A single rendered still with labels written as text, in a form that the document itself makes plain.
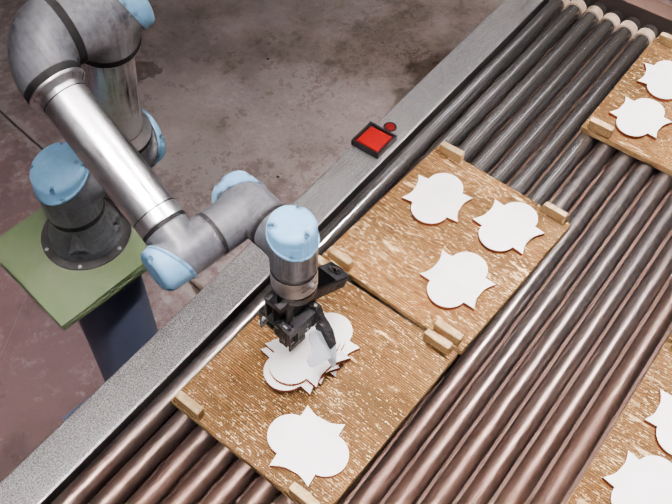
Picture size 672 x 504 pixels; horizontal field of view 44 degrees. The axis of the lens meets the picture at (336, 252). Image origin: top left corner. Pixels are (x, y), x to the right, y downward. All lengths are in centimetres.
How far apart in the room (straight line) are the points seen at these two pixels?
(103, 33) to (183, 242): 35
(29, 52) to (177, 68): 228
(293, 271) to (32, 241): 79
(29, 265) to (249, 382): 56
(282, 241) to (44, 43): 45
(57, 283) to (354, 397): 66
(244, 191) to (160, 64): 236
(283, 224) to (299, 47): 247
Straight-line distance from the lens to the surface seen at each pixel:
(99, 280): 179
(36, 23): 134
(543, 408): 161
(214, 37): 371
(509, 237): 178
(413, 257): 173
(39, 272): 184
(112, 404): 161
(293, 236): 119
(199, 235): 124
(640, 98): 218
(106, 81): 150
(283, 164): 316
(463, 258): 173
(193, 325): 167
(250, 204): 126
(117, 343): 207
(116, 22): 137
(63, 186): 166
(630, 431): 162
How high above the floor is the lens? 232
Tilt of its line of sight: 53 degrees down
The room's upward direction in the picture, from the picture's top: 2 degrees clockwise
